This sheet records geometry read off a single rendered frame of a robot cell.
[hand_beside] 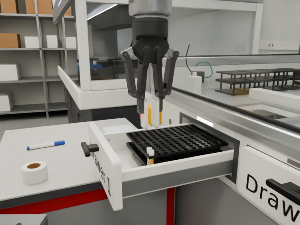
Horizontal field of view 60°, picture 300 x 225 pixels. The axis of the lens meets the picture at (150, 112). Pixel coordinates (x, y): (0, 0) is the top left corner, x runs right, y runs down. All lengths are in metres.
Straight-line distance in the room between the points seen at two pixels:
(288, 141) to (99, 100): 1.09
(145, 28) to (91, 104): 0.96
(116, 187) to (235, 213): 0.33
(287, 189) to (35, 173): 0.64
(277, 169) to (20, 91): 4.60
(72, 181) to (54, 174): 0.08
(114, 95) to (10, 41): 3.14
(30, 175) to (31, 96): 4.11
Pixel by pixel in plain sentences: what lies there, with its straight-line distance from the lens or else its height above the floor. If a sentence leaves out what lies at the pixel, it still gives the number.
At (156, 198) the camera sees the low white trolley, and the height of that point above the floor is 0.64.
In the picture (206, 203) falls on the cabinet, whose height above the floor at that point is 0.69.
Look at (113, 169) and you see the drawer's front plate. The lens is 0.52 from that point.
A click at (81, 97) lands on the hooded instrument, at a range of 1.43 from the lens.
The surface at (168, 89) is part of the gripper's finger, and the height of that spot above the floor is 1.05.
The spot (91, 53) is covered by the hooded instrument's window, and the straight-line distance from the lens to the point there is 1.44.
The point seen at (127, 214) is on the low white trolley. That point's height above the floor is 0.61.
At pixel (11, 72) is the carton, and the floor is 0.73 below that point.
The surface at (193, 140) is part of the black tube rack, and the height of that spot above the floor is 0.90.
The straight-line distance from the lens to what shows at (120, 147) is 0.79.
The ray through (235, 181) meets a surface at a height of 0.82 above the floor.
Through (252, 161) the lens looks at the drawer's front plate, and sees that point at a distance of 0.60.
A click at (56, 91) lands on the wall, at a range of 4.86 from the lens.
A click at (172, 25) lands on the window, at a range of 0.94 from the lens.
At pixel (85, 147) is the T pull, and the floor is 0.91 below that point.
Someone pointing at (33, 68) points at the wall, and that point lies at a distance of 4.83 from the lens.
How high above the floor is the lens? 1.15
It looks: 15 degrees down
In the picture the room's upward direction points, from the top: straight up
